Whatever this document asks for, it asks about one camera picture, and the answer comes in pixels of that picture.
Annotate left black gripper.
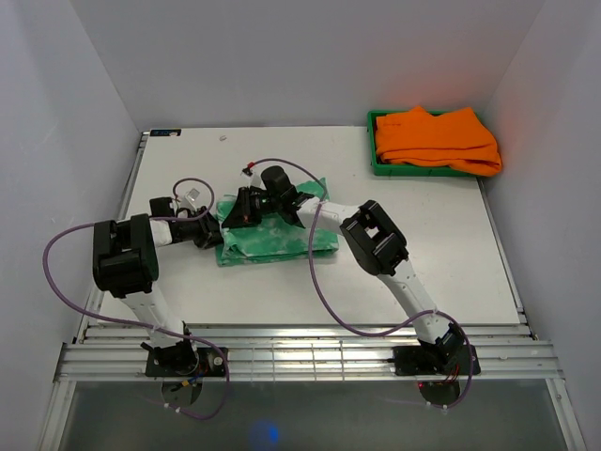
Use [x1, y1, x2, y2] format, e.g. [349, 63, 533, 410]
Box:
[177, 206, 235, 250]

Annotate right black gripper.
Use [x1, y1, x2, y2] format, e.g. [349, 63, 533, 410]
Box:
[222, 187, 282, 230]

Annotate green white tie-dye trousers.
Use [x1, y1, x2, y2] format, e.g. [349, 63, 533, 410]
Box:
[215, 180, 339, 267]

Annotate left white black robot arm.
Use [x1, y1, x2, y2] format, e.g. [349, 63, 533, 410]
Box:
[92, 197, 223, 376]

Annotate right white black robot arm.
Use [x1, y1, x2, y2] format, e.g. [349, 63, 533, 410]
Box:
[223, 163, 470, 375]

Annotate orange folded trousers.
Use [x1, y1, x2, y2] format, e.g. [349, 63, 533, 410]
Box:
[374, 106, 502, 177]

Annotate black label sticker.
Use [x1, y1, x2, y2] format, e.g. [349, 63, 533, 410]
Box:
[149, 129, 181, 137]

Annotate green plastic tray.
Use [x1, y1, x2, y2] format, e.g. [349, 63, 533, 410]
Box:
[366, 110, 472, 178]

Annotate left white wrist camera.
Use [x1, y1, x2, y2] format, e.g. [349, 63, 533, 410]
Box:
[179, 188, 204, 214]

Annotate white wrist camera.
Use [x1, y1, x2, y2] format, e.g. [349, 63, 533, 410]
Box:
[179, 188, 204, 214]
[240, 162, 262, 188]

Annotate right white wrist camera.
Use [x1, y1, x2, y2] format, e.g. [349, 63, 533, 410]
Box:
[240, 162, 262, 188]

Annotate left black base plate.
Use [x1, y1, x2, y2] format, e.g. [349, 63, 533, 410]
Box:
[144, 346, 225, 378]

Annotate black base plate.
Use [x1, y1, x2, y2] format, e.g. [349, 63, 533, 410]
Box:
[144, 346, 225, 378]
[388, 345, 481, 376]

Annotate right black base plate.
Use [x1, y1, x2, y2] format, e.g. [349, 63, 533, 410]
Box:
[388, 345, 481, 376]

